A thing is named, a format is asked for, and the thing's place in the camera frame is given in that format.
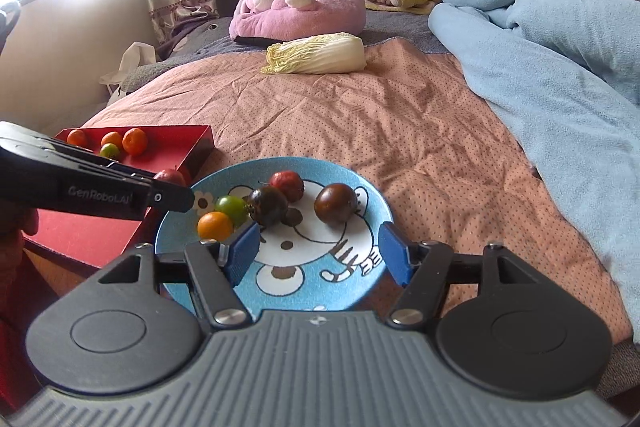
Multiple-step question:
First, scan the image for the green tomato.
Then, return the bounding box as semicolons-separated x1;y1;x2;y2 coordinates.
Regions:
99;143;122;160
215;195;248;229

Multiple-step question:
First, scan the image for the napa cabbage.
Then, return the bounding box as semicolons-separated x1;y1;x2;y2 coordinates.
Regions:
262;32;367;75

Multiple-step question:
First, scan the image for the grey Totoro plush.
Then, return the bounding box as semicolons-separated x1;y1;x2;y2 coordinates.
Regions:
119;17;245;95

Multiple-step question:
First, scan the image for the small orange kumquat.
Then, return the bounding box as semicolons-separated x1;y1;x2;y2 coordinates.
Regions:
196;211;234;242
101;131;122;148

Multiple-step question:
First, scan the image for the red pear with stem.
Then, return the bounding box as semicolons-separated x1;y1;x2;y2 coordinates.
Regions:
268;170;305;204

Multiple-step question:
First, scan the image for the blue tiger cartoon plate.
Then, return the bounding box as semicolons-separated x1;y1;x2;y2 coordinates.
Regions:
155;157;393;315

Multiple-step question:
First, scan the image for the person's left hand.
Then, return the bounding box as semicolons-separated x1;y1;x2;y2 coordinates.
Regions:
0;199;39;306

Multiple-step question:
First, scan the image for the small red fruit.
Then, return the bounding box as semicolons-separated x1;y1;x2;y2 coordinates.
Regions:
153;168;188;190

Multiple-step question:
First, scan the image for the small orange kumquat back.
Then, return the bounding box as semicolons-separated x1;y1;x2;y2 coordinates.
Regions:
101;131;122;148

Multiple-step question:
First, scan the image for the green tomato front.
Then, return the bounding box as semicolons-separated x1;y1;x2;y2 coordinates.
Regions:
215;195;248;229

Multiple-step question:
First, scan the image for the light blue blanket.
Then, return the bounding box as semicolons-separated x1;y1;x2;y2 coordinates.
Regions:
428;0;639;322

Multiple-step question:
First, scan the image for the salmon dotted bedspread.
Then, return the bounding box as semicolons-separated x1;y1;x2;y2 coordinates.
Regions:
89;39;632;342

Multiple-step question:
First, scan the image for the small orange kumquat front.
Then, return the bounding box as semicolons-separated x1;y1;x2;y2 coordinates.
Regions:
196;211;234;242

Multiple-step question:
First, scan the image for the red shallow tray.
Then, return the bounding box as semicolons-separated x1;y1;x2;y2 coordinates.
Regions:
0;123;216;413

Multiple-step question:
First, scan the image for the grey blue bed sheet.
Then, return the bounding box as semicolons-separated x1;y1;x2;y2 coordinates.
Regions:
164;8;452;58

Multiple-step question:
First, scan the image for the large orange tangerine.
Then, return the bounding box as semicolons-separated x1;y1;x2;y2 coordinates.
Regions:
66;129;89;148

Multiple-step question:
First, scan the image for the dark purple tomato large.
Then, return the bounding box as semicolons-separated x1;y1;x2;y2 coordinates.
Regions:
245;185;288;228

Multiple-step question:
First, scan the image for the dark purple tomato small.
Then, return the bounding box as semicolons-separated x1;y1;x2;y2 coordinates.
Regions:
314;183;358;227

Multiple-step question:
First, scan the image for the pink rabbit plush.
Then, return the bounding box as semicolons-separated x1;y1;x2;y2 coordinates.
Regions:
229;0;366;41

